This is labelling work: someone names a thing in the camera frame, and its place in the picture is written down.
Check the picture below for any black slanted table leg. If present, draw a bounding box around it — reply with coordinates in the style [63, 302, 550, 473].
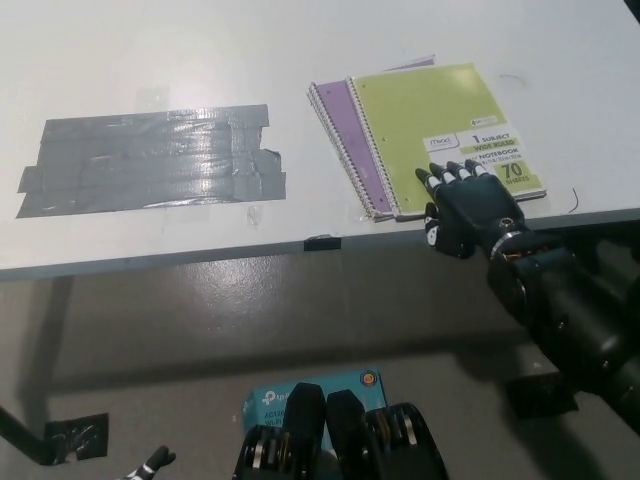
[0, 403, 54, 466]

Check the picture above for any teal tp-link router box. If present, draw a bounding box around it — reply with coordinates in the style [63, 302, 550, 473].
[243, 368, 389, 451]

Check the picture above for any grey duct tape patch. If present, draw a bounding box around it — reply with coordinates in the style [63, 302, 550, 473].
[15, 103, 288, 219]

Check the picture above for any green Mead spiral notebook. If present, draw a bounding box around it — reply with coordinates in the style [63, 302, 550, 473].
[346, 62, 549, 223]

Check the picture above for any purple spiral notebook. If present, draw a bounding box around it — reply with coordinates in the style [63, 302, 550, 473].
[306, 53, 436, 224]

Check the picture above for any small black tape strip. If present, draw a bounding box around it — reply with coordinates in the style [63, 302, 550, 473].
[303, 234, 343, 253]

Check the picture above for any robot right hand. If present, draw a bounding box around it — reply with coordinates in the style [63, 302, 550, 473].
[414, 160, 531, 260]

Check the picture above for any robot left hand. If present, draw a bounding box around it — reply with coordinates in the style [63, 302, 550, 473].
[114, 446, 177, 480]

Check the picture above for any black floor tape patch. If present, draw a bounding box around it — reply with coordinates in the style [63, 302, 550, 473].
[43, 412, 110, 462]
[504, 372, 577, 419]

